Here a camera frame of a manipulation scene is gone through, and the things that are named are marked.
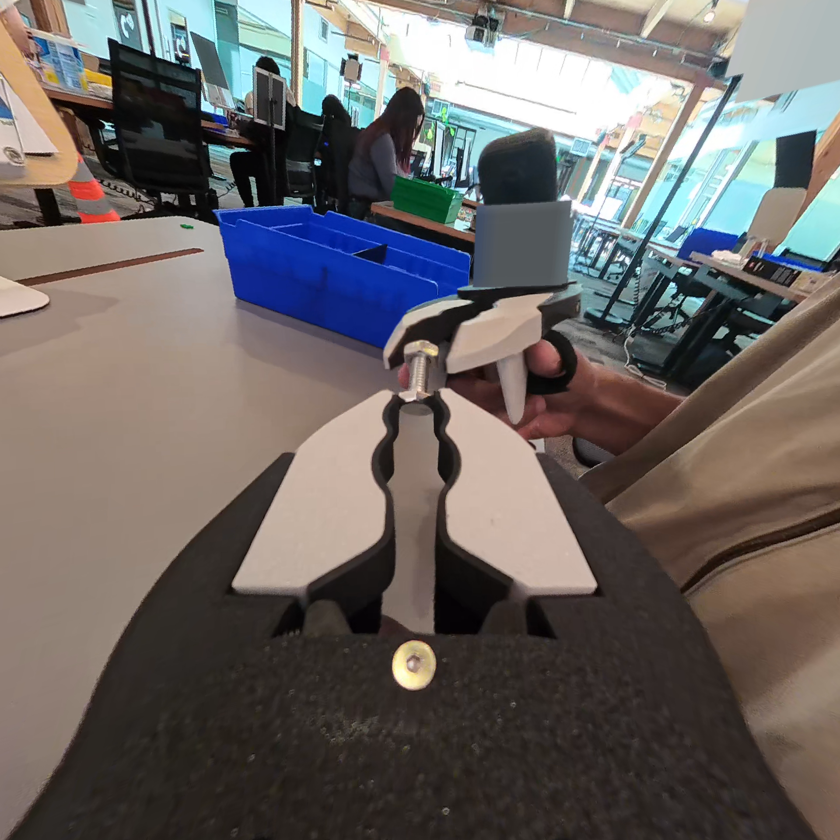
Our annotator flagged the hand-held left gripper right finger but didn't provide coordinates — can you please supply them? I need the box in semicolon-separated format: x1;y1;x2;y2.
434;390;599;624

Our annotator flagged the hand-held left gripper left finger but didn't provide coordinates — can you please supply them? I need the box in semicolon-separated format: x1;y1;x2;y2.
231;390;403;628

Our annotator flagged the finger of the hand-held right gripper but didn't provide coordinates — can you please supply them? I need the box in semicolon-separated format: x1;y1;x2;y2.
384;296;476;371
440;292;552;392

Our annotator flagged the blue divided storage bin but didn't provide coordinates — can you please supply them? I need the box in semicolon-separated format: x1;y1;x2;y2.
214;205;473;350

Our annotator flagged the person's right forearm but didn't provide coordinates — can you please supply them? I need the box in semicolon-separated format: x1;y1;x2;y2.
584;368;683;454

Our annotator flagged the person's right hand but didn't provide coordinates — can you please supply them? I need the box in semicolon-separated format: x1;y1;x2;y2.
447;339;598;443

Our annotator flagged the brown wooden table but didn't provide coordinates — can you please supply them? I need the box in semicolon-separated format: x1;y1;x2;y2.
372;200;476;253

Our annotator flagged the green storage bin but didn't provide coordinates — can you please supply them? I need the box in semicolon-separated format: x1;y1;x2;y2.
392;175;463;224

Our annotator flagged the black light stand pole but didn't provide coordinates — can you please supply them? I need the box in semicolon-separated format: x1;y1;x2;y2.
584;77;745;332

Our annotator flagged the black office chair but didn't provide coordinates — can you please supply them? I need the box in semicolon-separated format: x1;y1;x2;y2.
108;40;217;217
315;95;358;211

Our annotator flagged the orange striped traffic cone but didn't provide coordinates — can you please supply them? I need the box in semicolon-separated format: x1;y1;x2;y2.
69;178;122;224

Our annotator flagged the white document stand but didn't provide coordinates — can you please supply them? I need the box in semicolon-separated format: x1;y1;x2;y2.
0;276;51;319

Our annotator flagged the instruction sheet on stand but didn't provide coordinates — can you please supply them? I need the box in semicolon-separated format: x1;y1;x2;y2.
0;20;80;187

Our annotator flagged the white instruction board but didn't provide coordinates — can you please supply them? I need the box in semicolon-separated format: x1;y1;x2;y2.
0;73;60;165

